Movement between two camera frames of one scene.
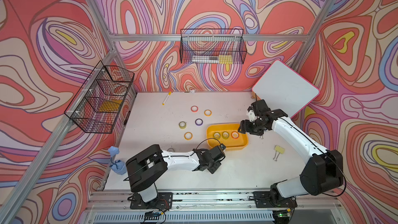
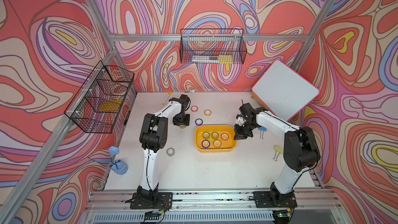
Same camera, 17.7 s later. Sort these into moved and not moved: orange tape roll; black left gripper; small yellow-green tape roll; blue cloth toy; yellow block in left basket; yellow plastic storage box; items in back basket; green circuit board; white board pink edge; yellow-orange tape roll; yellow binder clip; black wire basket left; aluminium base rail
Moved: small yellow-green tape roll; black left gripper; yellow plastic storage box; yellow-orange tape roll
Not moved: yellow binder clip; white board pink edge; yellow block in left basket; items in back basket; black wire basket left; orange tape roll; aluminium base rail; blue cloth toy; green circuit board
